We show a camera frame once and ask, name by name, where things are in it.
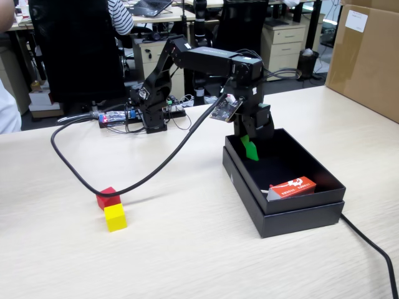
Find stacked white boxes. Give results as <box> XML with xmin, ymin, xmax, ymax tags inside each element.
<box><xmin>28</xmin><ymin>88</ymin><xmax>65</xmax><ymax>119</ymax></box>

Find controller board with red LED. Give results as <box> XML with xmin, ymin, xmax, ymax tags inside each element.
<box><xmin>98</xmin><ymin>107</ymin><xmax>138</xmax><ymax>129</ymax></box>

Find black laptop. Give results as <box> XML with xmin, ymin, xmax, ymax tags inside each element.
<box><xmin>128</xmin><ymin>0</ymin><xmax>174</xmax><ymax>18</ymax></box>

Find red wooden cube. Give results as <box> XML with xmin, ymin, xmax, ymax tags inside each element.
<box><xmin>95</xmin><ymin>186</ymin><xmax>122</xmax><ymax>211</ymax></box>

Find black trash bin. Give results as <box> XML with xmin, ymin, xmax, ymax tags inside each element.
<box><xmin>295</xmin><ymin>48</ymin><xmax>320</xmax><ymax>81</ymax></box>

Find beige drawer cabinet with lock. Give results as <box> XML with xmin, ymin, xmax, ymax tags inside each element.
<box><xmin>132</xmin><ymin>34</ymin><xmax>185</xmax><ymax>99</ymax></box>

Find green wooden cube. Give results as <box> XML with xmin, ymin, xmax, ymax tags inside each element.
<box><xmin>244</xmin><ymin>141</ymin><xmax>259</xmax><ymax>161</ymax></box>

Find black open cardboard box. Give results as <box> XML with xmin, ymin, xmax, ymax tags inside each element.
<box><xmin>224</xmin><ymin>127</ymin><xmax>347</xmax><ymax>216</ymax></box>

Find person in white shirt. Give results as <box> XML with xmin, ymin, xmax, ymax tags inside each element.
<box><xmin>0</xmin><ymin>79</ymin><xmax>22</xmax><ymax>135</ymax></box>

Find black mesh office chair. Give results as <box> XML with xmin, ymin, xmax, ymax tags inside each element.
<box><xmin>211</xmin><ymin>0</ymin><xmax>271</xmax><ymax>94</ymax></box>

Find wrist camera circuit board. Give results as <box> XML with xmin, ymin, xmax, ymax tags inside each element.
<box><xmin>209</xmin><ymin>93</ymin><xmax>244</xmax><ymax>123</ymax></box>

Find orange drink carton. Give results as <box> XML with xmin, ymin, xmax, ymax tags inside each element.
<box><xmin>261</xmin><ymin>176</ymin><xmax>317</xmax><ymax>202</ymax></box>

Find large brown cardboard box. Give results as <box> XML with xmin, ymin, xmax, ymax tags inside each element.
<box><xmin>324</xmin><ymin>0</ymin><xmax>399</xmax><ymax>124</ymax></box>

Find large black office chair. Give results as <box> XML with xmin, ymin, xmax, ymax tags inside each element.
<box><xmin>27</xmin><ymin>0</ymin><xmax>128</xmax><ymax>113</ymax></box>

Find person in striped shirt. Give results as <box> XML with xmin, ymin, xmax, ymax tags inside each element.
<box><xmin>107</xmin><ymin>0</ymin><xmax>135</xmax><ymax>37</ymax></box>

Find yellow wooden cube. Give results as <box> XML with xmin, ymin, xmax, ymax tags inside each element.
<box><xmin>103</xmin><ymin>202</ymin><xmax>128</xmax><ymax>233</ymax></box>

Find bare person forearm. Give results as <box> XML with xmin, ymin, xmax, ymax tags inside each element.
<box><xmin>0</xmin><ymin>0</ymin><xmax>16</xmax><ymax>32</ymax></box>

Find gray braided cable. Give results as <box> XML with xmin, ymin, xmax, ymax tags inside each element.
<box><xmin>55</xmin><ymin>112</ymin><xmax>100</xmax><ymax>126</ymax></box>

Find thick black camera cable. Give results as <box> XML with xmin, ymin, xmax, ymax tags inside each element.
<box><xmin>50</xmin><ymin>101</ymin><xmax>224</xmax><ymax>196</ymax></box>

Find beige three-drawer cabinet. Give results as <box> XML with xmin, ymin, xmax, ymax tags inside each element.
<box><xmin>260</xmin><ymin>24</ymin><xmax>307</xmax><ymax>82</ymax></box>

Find black pole with white bands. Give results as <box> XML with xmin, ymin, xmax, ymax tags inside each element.
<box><xmin>192</xmin><ymin>0</ymin><xmax>208</xmax><ymax>105</ymax></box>

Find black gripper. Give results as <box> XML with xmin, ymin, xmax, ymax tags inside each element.
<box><xmin>232</xmin><ymin>81</ymin><xmax>275</xmax><ymax>144</ymax></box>

